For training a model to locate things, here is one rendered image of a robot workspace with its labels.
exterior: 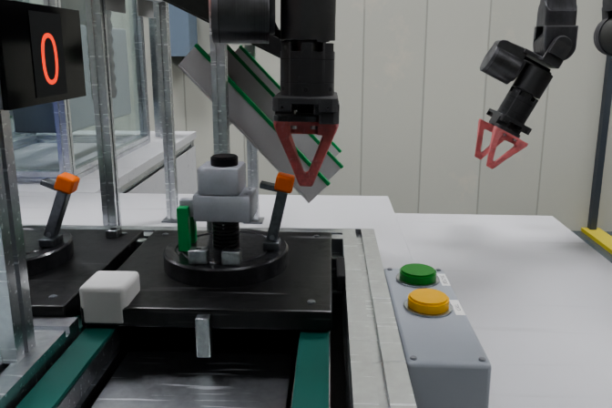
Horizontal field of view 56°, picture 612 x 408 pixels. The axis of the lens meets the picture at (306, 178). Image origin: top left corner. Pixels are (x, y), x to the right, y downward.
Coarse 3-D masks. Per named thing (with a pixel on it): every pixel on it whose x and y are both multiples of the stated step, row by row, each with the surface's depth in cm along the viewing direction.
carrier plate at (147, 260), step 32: (160, 256) 68; (288, 256) 68; (320, 256) 68; (160, 288) 59; (192, 288) 59; (224, 288) 59; (256, 288) 59; (288, 288) 59; (320, 288) 59; (128, 320) 55; (160, 320) 54; (192, 320) 54; (224, 320) 54; (256, 320) 54; (288, 320) 54; (320, 320) 54
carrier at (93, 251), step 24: (24, 240) 67; (48, 240) 65; (72, 240) 68; (96, 240) 73; (120, 240) 73; (48, 264) 63; (72, 264) 65; (96, 264) 65; (120, 264) 69; (48, 288) 59; (72, 288) 59; (48, 312) 55; (72, 312) 56
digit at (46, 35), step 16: (32, 16) 40; (48, 16) 42; (32, 32) 40; (48, 32) 42; (32, 48) 40; (48, 48) 42; (48, 64) 42; (64, 64) 45; (48, 80) 42; (64, 80) 45; (48, 96) 42
